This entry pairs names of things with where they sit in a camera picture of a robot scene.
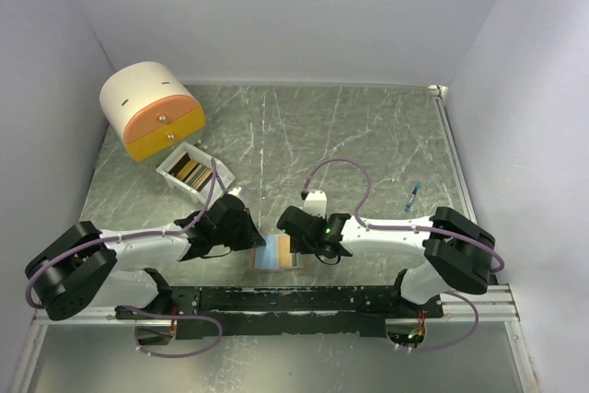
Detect gold black-stripe credit card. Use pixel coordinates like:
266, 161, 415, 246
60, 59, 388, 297
278, 236, 304, 270

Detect pink blue card holder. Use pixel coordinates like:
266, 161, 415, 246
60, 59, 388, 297
251, 234, 305, 272

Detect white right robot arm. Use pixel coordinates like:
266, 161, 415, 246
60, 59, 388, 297
277, 206, 504, 318

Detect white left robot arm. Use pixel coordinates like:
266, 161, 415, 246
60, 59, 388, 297
25, 194, 265, 321

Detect yellow credit card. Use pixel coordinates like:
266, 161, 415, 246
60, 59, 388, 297
168, 154, 213, 191

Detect white card tray box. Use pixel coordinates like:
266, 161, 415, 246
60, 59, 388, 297
156, 142, 235, 203

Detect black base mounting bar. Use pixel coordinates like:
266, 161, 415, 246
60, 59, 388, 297
114, 284, 443, 343

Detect blue pen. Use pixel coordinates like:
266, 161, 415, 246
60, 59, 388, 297
404, 180, 422, 213

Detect cream drawer cabinet orange fronts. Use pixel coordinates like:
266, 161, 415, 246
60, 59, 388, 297
99, 62, 206, 166

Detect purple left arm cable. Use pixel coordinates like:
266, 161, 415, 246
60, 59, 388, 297
23, 156, 231, 309

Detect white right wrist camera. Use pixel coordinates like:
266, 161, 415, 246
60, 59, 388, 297
301, 190, 328, 218

